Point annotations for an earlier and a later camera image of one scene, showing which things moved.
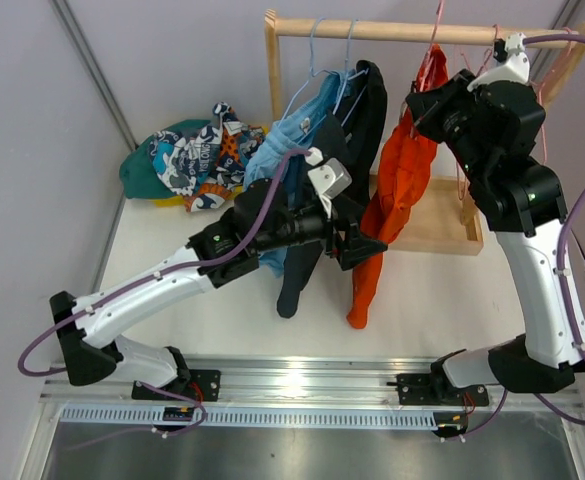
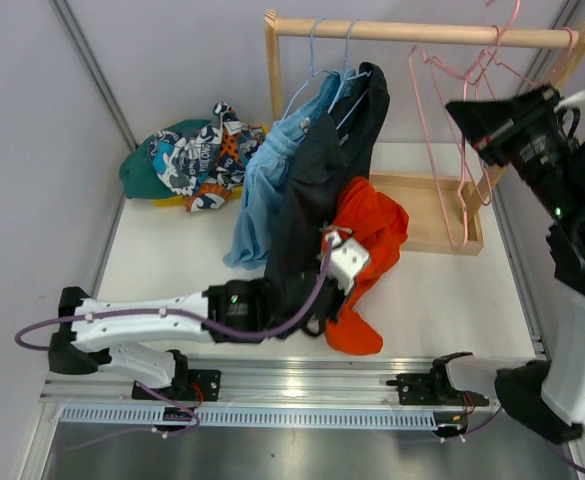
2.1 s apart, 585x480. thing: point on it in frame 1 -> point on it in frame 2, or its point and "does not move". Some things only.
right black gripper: x=429 y=107 -> x=508 y=116
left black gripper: x=354 y=249 -> x=338 y=295
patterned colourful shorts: x=203 y=165 does not move
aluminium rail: x=291 y=383 does not move
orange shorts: x=407 y=160 -> x=380 y=225
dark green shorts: x=138 y=174 does not move
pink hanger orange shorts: x=438 y=21 -> x=415 y=49
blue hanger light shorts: x=312 y=75 does not move
